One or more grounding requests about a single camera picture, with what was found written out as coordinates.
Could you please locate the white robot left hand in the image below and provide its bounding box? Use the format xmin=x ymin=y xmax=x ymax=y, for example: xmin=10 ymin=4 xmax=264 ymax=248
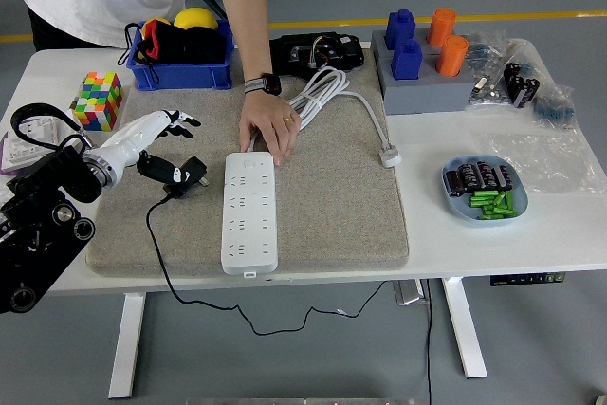
xmin=97 ymin=109 xmax=203 ymax=186

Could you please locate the black wrist watch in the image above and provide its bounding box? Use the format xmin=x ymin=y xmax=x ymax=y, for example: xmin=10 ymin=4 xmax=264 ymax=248
xmin=243 ymin=72 xmax=284 ymax=96

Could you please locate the white power strip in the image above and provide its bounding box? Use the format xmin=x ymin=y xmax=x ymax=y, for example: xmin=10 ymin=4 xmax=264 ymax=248
xmin=220 ymin=151 xmax=280 ymax=278

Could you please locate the black electronic device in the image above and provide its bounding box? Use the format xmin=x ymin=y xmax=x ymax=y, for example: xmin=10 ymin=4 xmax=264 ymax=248
xmin=268 ymin=31 xmax=365 ymax=78

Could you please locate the white table leg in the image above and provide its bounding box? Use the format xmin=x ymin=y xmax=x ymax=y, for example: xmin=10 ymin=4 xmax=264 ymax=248
xmin=441 ymin=276 xmax=488 ymax=380
xmin=107 ymin=294 xmax=146 ymax=400

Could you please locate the black hanging cable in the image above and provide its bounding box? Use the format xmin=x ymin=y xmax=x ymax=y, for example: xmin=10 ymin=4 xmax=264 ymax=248
xmin=424 ymin=279 xmax=434 ymax=405

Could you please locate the light blue dish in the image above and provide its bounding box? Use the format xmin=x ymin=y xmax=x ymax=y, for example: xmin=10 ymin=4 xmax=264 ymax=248
xmin=441 ymin=153 xmax=530 ymax=229

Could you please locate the purple plate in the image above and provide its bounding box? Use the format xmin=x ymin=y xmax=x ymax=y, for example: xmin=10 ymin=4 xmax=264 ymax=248
xmin=0 ymin=132 xmax=54 ymax=177

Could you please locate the person's left hand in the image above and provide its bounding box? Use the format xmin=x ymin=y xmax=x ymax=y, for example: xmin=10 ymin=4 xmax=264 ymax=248
xmin=237 ymin=89 xmax=303 ymax=168

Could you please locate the colourful puzzle cube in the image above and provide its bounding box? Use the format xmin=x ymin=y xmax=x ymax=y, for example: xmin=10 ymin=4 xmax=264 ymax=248
xmin=70 ymin=71 xmax=125 ymax=133

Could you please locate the clear bag of blue parts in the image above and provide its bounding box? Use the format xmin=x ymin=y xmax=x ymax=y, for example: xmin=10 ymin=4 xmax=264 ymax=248
xmin=530 ymin=84 xmax=579 ymax=130

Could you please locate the orange cylinder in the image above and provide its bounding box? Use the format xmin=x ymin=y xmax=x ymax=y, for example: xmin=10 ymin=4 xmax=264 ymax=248
xmin=425 ymin=7 xmax=457 ymax=48
xmin=434 ymin=34 xmax=469 ymax=77

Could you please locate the black plug adapter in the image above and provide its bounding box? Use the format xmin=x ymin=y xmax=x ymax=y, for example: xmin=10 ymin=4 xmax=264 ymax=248
xmin=162 ymin=155 xmax=210 ymax=199

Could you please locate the blue plastic bin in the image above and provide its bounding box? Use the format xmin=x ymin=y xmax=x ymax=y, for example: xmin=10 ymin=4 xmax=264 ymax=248
xmin=128 ymin=19 xmax=237 ymax=92

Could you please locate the empty clear plastic bag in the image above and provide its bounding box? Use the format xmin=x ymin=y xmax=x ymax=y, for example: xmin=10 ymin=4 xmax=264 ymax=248
xmin=478 ymin=129 xmax=607 ymax=196

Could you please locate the thin black adapter cord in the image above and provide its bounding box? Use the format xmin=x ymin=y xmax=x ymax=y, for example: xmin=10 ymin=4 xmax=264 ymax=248
xmin=145 ymin=193 xmax=395 ymax=336

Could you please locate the black table control panel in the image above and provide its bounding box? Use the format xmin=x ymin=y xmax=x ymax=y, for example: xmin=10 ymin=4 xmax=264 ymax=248
xmin=489 ymin=271 xmax=566 ymax=287

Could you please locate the clear bag of black capacitors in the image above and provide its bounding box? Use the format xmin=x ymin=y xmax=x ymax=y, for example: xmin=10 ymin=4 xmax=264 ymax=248
xmin=501 ymin=39 xmax=547 ymax=111

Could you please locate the black pouch with red lining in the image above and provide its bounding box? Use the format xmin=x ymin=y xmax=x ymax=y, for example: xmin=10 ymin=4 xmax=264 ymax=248
xmin=123 ymin=22 xmax=228 ymax=84

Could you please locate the blue block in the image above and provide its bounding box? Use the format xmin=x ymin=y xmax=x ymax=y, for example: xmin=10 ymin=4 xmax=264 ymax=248
xmin=384 ymin=9 xmax=417 ymax=51
xmin=391 ymin=39 xmax=423 ymax=82

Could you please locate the grey-brown mat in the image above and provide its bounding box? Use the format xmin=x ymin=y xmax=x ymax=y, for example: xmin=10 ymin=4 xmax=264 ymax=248
xmin=84 ymin=46 xmax=412 ymax=278

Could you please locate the white power strip cord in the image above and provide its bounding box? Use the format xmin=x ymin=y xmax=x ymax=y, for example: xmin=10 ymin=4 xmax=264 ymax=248
xmin=246 ymin=66 xmax=395 ymax=156

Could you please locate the small yellow ball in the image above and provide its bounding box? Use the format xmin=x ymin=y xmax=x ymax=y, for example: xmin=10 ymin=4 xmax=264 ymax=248
xmin=141 ymin=17 xmax=172 ymax=37

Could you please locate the white power strip plug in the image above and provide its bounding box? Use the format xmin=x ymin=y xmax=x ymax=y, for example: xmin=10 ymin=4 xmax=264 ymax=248
xmin=377 ymin=146 xmax=403 ymax=169

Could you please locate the black capacitor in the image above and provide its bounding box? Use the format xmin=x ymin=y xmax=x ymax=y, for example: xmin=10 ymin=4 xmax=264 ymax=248
xmin=490 ymin=165 xmax=514 ymax=192
xmin=445 ymin=170 xmax=469 ymax=197
xmin=473 ymin=161 xmax=495 ymax=187
xmin=457 ymin=162 xmax=481 ymax=189

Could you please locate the grey block holder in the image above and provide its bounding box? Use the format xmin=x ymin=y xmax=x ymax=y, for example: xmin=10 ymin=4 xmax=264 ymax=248
xmin=369 ymin=28 xmax=475 ymax=116

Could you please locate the large yellow ball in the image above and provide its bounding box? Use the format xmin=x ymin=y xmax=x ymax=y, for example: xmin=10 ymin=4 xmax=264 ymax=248
xmin=173 ymin=7 xmax=219 ymax=31

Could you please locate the metal box under table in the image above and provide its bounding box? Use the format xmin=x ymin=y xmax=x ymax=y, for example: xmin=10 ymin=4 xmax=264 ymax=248
xmin=393 ymin=280 xmax=433 ymax=305

